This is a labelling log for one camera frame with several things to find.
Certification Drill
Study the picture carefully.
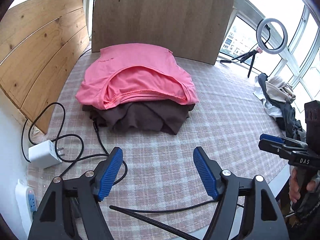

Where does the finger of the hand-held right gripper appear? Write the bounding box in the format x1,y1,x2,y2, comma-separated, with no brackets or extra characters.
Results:
259,134,308,148
258,140,310,159

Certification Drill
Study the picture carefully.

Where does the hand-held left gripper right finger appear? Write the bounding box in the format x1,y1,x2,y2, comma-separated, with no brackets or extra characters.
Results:
193,146,287,240

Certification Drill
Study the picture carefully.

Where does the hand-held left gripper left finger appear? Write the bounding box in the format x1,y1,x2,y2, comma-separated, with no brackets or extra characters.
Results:
27,147,124,240

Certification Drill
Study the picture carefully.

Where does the pink t-shirt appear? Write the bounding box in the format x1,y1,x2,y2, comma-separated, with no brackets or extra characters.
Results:
76,44,199,110

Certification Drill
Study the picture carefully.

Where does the person's right hand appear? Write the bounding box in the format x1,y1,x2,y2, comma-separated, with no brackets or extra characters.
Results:
289,167,320,203

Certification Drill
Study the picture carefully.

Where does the dark grey garment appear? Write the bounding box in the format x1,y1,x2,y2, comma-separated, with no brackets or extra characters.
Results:
276,100,309,140

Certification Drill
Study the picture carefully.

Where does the white shirt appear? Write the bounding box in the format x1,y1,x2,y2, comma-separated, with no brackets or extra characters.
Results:
253,76,283,118

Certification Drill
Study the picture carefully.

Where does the pink plaid table cloth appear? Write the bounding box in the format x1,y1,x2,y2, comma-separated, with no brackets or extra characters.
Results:
25,52,290,240

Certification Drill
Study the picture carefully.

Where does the beige knit sweater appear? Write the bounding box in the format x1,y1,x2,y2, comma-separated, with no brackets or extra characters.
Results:
265,76,296,103

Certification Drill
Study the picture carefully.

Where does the black garment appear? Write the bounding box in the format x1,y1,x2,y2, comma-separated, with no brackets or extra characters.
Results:
257,73,275,100

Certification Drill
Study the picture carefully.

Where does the brown folded garment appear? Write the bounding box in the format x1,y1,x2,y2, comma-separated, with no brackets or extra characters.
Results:
82,101,195,135

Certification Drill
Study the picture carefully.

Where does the white charger adapter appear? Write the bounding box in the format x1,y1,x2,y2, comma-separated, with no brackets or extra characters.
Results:
28,140,66,168

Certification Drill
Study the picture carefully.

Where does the white power strip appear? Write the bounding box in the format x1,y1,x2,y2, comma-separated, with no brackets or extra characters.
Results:
15,179,38,223

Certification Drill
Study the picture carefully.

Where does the pine wood panel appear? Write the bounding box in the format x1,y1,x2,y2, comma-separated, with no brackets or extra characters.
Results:
0,0,90,134

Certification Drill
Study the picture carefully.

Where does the light laminate wooden board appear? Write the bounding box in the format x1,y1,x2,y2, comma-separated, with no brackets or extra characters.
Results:
91,0,235,66

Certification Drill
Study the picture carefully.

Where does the black charger cable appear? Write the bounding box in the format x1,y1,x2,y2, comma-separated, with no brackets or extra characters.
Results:
22,102,128,180

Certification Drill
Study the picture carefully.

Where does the white ring light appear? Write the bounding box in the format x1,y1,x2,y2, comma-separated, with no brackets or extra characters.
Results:
256,18,288,55

